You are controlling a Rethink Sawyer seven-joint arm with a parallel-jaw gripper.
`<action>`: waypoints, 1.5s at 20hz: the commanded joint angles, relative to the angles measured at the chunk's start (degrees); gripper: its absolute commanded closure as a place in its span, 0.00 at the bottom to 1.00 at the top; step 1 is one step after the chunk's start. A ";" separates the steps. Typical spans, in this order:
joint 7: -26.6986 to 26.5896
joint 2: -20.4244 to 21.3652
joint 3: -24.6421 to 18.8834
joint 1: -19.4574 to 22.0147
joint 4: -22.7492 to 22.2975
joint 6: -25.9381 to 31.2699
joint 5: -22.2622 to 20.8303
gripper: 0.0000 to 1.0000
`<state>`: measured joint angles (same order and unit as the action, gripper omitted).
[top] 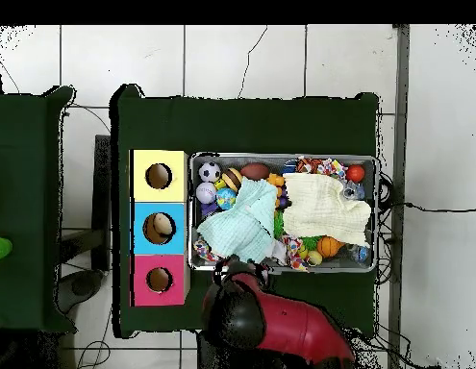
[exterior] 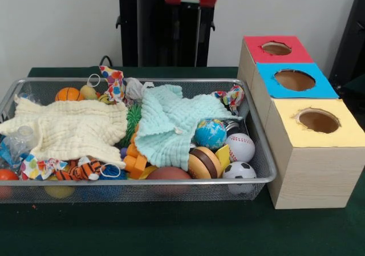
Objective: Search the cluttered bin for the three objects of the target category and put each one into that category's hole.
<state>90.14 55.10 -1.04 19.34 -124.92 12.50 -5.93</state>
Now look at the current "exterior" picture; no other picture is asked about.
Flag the black and white soccer ball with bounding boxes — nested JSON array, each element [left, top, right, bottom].
[[222, 161, 257, 196]]

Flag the brown toy football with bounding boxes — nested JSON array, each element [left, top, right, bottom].
[[145, 166, 192, 181]]

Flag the cream muslin cloth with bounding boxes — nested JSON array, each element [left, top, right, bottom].
[[0, 95, 129, 170]]

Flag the mint green muslin cloth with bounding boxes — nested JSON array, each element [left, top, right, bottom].
[[133, 84, 243, 172]]

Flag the blue globe ball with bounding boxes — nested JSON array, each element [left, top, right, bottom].
[[194, 119, 228, 151]]

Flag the orange striped tiger plush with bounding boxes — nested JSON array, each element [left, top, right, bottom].
[[54, 156, 107, 182]]

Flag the wooden box with three holes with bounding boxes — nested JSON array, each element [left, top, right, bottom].
[[237, 35, 365, 210]]

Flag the orange toy basketball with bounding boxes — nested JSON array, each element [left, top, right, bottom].
[[55, 87, 85, 102]]

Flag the white baseball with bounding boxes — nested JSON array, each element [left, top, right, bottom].
[[225, 133, 256, 163]]

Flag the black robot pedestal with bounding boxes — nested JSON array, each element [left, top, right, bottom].
[[109, 0, 230, 67]]

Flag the toy burger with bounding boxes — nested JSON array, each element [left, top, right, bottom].
[[187, 147, 222, 180]]

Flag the orange plastic building block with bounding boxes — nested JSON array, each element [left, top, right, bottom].
[[123, 123, 148, 180]]

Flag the silver mesh bin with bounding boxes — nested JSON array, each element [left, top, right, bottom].
[[0, 78, 278, 204]]

